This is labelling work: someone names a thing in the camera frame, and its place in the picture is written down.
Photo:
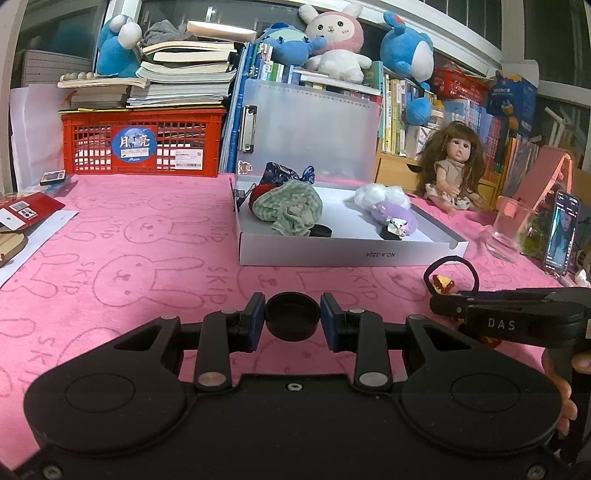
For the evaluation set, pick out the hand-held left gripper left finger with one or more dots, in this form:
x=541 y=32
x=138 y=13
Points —
x=256 y=323

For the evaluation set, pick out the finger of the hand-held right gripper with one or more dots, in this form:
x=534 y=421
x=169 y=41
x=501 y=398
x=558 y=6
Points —
x=448 y=307
x=517 y=295

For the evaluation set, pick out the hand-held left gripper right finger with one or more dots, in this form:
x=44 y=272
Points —
x=330 y=323

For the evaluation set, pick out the black round cap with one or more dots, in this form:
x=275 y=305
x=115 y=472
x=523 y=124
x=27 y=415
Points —
x=385 y=235
x=293 y=318
x=321 y=230

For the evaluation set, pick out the white cardboard box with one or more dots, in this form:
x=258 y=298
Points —
x=323 y=251

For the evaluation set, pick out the purple fluffy scrunchie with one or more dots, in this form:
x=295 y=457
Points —
x=392 y=212

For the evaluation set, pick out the green checked scrunchie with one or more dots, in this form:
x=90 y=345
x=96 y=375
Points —
x=291 y=203

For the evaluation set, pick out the red crochet scrunchie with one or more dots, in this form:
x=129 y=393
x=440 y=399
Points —
x=258 y=194

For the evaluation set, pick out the blue floral scrunchie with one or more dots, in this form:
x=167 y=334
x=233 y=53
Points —
x=277 y=175

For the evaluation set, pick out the person's right hand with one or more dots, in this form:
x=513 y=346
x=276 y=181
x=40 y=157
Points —
x=565 y=406

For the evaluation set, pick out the small green ornament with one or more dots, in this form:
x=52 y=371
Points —
x=535 y=235

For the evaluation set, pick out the clear drinking glass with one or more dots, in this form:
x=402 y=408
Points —
x=505 y=230

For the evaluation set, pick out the smartphone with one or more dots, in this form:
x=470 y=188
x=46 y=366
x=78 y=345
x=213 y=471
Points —
x=561 y=235

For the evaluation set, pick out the small silver hair ornament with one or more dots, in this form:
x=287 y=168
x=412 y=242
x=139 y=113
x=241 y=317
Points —
x=398 y=226

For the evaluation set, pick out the pink phone stand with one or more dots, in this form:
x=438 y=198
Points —
x=540 y=175

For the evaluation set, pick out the long-haired doll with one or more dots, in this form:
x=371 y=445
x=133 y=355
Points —
x=450 y=175

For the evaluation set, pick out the white fluffy scrunchie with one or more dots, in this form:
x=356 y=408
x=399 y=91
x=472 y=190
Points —
x=374 y=196

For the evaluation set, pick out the pink rabbit printed cloth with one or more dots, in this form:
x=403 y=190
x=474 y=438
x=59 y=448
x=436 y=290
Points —
x=115 y=314

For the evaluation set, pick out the wooden desktop organiser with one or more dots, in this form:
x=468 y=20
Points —
x=392 y=170

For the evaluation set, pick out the white pipe rack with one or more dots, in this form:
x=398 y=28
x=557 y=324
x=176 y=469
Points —
x=561 y=122

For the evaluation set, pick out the blue cardboard box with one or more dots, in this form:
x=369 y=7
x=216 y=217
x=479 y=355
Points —
x=512 y=101

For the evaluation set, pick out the row of books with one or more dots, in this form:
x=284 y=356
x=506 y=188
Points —
x=397 y=110

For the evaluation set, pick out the blue file folder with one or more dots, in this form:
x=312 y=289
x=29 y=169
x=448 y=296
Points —
x=233 y=115

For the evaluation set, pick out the red mesh basket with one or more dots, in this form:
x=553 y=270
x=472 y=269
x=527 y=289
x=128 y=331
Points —
x=457 y=83

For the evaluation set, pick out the white paper sheet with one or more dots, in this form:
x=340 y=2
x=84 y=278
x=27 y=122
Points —
x=51 y=226

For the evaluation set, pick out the red booklet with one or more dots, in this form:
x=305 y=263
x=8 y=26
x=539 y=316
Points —
x=41 y=205

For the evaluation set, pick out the red plastic crate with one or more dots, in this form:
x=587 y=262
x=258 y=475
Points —
x=92 y=138

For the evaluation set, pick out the playing card box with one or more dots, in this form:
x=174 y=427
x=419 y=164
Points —
x=53 y=177

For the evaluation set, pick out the stack of books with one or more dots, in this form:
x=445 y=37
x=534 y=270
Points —
x=184 y=78

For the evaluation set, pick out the wooden board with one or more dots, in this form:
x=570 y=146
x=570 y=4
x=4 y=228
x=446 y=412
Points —
x=9 y=244

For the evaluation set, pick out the pink white bunny plush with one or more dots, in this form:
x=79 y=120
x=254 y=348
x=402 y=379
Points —
x=337 y=60

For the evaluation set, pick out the white card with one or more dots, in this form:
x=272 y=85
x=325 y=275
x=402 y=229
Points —
x=14 y=219

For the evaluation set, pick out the big blue plush toy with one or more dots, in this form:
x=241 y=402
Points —
x=406 y=46

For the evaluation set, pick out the large white paper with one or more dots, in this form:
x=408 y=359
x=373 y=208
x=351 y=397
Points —
x=32 y=138

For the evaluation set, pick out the blue white plush toy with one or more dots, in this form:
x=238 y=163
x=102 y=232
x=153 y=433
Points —
x=113 y=55

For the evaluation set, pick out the grey cloth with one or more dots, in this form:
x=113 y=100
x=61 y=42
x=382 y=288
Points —
x=161 y=30

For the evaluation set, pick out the white grid panel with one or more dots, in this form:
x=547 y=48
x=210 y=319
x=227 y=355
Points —
x=46 y=64

